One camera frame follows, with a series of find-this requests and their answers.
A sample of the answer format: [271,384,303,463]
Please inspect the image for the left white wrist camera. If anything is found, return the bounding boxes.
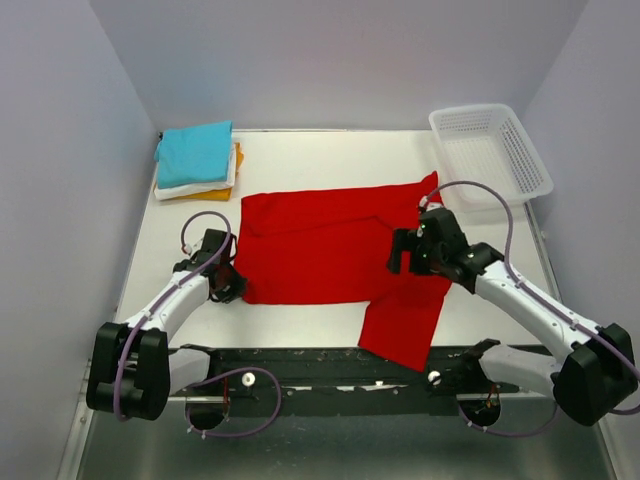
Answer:
[182,243,199,256]

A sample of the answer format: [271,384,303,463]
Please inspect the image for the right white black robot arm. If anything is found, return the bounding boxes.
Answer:
[387,205,639,426]

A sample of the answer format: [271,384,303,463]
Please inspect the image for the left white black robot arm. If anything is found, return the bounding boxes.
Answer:
[86,229,247,420]

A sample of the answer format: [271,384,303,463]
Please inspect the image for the red t shirt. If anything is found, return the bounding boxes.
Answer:
[234,173,451,371]

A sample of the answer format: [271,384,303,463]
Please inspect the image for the folded light blue t shirt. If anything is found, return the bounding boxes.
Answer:
[154,121,233,189]

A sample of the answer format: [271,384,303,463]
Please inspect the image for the folded orange t shirt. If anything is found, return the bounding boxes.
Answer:
[172,141,246,202]

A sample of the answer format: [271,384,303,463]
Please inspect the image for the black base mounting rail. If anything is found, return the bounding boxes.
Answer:
[169,346,525,425]

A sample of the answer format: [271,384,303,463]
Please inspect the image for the folded white t shirt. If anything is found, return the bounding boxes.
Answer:
[153,142,244,201]

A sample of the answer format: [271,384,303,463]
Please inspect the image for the white perforated plastic basket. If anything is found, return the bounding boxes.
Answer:
[429,103,554,211]

